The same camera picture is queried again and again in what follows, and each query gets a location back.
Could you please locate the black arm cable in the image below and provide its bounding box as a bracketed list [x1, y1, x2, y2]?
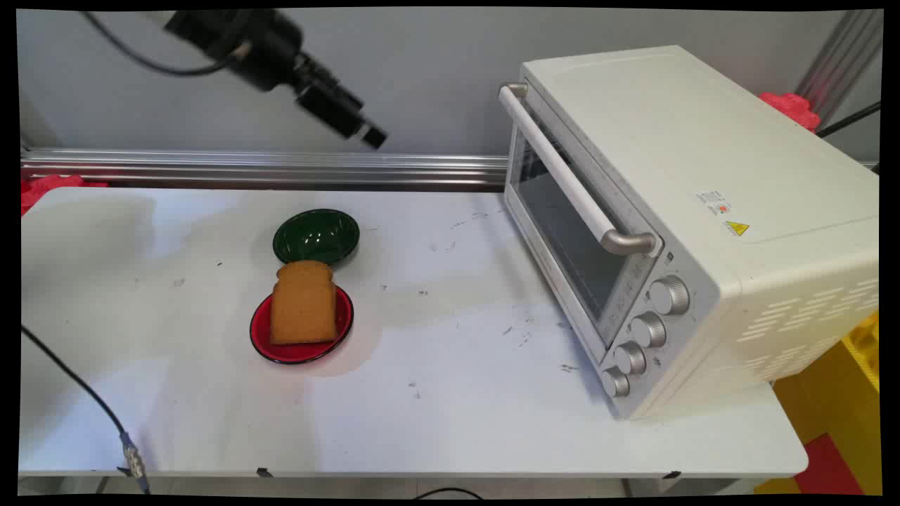
[83, 11, 243, 77]

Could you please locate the aluminium frame post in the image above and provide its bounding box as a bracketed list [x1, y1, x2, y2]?
[795, 11, 883, 127]

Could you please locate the silver oven knob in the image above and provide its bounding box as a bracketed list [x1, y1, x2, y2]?
[648, 275, 690, 316]
[600, 367, 631, 398]
[629, 312, 667, 349]
[613, 342, 647, 375]

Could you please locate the thin black cable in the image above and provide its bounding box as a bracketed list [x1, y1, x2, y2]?
[816, 102, 881, 138]

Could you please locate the brown toast slice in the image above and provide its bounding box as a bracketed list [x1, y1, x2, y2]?
[270, 260, 339, 346]

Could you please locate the dark green bowl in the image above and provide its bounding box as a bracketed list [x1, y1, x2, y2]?
[273, 209, 361, 266]

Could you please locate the black cable with metal connector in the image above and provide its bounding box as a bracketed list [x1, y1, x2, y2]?
[21, 325, 150, 494]

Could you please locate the aluminium frame rail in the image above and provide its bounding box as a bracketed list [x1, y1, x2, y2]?
[21, 148, 508, 189]

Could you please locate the glass oven door with handle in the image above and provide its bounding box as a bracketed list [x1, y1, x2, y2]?
[498, 81, 665, 365]

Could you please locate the red plate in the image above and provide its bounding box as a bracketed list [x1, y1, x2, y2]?
[250, 285, 354, 365]

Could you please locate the black floor cable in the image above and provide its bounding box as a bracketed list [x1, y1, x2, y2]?
[411, 487, 486, 501]

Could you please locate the white toaster oven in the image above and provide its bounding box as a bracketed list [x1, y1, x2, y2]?
[498, 46, 880, 421]

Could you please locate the red plastic bracket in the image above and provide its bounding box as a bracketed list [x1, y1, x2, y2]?
[21, 176, 108, 215]
[759, 91, 822, 133]

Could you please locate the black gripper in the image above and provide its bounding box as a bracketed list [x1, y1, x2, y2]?
[165, 11, 387, 150]

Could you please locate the yellow foam mat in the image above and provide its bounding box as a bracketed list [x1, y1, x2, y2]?
[756, 313, 881, 496]

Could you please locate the red foam mat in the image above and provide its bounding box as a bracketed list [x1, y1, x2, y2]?
[795, 434, 864, 496]

